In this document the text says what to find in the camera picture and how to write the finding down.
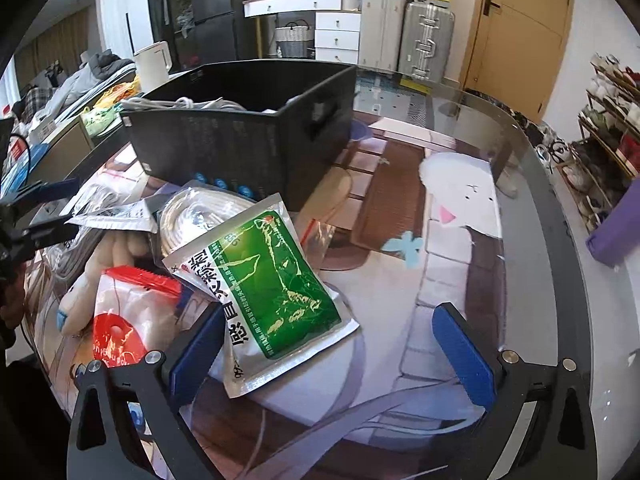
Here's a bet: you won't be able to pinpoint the black cardboard box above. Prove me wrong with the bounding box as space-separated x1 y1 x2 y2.
120 61 358 213

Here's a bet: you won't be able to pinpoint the cream plush toy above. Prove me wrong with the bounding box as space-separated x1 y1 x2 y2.
57 232 151 336

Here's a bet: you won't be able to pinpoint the printed table mat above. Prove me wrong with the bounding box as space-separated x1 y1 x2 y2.
25 75 506 480

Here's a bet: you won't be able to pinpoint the white printed packet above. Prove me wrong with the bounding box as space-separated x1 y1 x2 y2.
75 200 156 234

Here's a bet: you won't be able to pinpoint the wooden door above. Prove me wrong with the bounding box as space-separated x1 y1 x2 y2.
460 0 576 121

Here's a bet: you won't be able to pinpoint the brown curtain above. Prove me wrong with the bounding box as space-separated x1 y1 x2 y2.
15 7 93 86

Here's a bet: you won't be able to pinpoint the silver suitcase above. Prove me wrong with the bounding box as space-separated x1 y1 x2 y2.
398 1 456 83

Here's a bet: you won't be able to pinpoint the yellow plastic bag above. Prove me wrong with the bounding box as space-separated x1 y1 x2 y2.
95 77 143 108

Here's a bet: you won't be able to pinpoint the white coffee table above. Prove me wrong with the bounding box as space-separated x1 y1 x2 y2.
25 110 96 181

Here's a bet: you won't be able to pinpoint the shoe rack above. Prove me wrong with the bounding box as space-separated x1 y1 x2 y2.
555 52 640 233

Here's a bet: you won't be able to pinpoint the black glass cabinet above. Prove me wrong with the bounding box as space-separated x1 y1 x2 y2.
147 0 196 73

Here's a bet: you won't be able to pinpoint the green medicine packet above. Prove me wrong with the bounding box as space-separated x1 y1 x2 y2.
161 195 361 400

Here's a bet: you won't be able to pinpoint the white suitcase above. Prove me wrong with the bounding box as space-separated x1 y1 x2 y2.
359 0 407 73

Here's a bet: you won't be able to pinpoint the dark grey refrigerator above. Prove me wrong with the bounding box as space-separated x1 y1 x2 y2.
192 0 238 68

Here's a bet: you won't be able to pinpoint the clear zip bag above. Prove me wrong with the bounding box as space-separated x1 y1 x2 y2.
295 217 336 261

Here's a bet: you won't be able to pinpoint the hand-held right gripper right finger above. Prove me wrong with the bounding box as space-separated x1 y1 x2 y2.
432 302 598 480

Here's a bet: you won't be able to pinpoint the white dressing table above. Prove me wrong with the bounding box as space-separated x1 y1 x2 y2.
243 0 363 66

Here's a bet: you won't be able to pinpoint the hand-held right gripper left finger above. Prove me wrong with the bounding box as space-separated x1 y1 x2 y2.
67 302 226 480

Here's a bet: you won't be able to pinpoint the white electric kettle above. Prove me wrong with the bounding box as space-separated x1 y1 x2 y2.
132 41 173 93

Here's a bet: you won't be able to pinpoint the pile of shoes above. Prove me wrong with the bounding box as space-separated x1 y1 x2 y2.
515 115 571 171

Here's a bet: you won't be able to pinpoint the red and white plastic bag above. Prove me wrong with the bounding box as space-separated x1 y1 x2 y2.
92 266 186 368

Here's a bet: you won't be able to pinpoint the clear bag of white rope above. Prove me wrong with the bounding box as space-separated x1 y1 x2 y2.
157 180 261 261

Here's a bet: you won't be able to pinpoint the purple object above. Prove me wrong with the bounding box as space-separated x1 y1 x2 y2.
586 187 640 268

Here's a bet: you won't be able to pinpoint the woven basket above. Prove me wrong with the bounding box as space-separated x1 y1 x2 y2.
274 19 317 59

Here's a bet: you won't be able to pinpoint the bed with grey bedding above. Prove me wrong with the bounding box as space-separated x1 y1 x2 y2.
12 50 138 126

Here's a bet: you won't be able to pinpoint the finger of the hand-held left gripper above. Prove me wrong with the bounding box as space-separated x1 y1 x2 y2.
0 179 83 212
15 212 81 247

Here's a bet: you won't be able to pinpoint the green plastic bag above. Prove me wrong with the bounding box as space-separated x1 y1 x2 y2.
80 105 123 138

